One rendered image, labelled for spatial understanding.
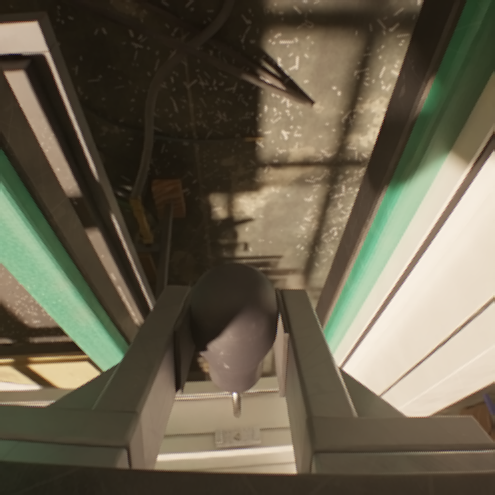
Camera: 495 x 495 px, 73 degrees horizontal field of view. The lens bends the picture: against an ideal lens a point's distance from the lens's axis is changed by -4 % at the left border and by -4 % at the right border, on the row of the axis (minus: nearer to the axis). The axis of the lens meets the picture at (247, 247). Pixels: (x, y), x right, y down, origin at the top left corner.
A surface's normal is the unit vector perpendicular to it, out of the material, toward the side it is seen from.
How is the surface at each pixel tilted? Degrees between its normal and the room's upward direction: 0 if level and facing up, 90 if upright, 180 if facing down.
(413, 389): 90
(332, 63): 0
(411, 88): 90
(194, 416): 90
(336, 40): 0
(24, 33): 0
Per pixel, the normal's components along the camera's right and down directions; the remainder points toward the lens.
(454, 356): -1.00, 0.04
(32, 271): 0.07, 0.79
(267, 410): 0.02, -0.61
